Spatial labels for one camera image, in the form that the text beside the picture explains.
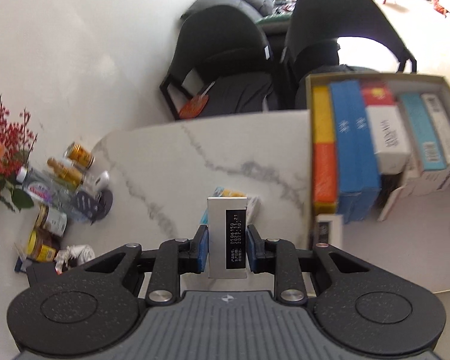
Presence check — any white labelled jar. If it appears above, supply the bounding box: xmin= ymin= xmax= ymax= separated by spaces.
xmin=34 ymin=205 xmax=67 ymax=238

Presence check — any black chair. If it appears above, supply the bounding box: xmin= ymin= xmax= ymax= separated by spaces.
xmin=159 ymin=5 xmax=281 ymax=120
xmin=282 ymin=0 xmax=417 ymax=110

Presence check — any white navy medicine box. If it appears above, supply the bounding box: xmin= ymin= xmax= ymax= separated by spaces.
xmin=312 ymin=214 xmax=343 ymax=249

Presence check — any white Band box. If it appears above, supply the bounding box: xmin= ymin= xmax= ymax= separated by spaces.
xmin=366 ymin=106 xmax=411 ymax=175

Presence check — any white strawberry medicine box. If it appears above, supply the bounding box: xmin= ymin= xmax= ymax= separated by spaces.
xmin=207 ymin=197 xmax=247 ymax=279

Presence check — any blue flat box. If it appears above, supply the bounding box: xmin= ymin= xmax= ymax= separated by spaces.
xmin=328 ymin=80 xmax=381 ymax=224

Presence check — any yellow orange box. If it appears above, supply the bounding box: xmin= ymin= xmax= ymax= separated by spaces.
xmin=312 ymin=85 xmax=338 ymax=215

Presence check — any black chair right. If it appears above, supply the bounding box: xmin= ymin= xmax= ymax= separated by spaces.
xmin=282 ymin=0 xmax=417 ymax=110

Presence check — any colourful cartoon box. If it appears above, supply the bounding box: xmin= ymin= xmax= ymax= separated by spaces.
xmin=199 ymin=186 xmax=262 ymax=226

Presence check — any red orange flower bouquet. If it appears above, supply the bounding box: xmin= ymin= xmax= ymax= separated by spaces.
xmin=0 ymin=100 xmax=38 ymax=212

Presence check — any gold can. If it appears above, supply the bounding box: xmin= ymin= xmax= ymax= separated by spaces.
xmin=64 ymin=142 xmax=95 ymax=169

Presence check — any red white box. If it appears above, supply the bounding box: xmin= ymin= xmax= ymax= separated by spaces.
xmin=359 ymin=80 xmax=395 ymax=107

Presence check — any black chair left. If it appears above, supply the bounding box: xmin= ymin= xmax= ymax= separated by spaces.
xmin=159 ymin=5 xmax=281 ymax=120

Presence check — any clear water bottle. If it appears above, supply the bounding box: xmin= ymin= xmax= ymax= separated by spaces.
xmin=16 ymin=166 xmax=71 ymax=211

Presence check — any yellow lid jar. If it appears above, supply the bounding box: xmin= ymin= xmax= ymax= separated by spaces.
xmin=26 ymin=228 xmax=60 ymax=263

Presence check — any tan cardboard storage box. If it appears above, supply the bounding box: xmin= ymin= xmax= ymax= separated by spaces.
xmin=302 ymin=73 xmax=450 ymax=293

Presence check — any light blue medicine box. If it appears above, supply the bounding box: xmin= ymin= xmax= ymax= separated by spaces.
xmin=398 ymin=93 xmax=446 ymax=172

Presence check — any white grey lettered box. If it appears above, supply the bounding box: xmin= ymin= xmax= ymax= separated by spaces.
xmin=419 ymin=92 xmax=450 ymax=197

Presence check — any rolled white cloth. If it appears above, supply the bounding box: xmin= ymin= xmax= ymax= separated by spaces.
xmin=54 ymin=244 xmax=96 ymax=274

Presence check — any black perforated stand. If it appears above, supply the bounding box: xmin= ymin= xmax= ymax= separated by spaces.
xmin=72 ymin=189 xmax=113 ymax=224

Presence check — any white small device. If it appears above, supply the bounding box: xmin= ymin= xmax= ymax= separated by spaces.
xmin=82 ymin=171 xmax=110 ymax=196

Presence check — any amber gold bottle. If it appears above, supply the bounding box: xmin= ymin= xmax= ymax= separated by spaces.
xmin=47 ymin=158 xmax=84 ymax=189

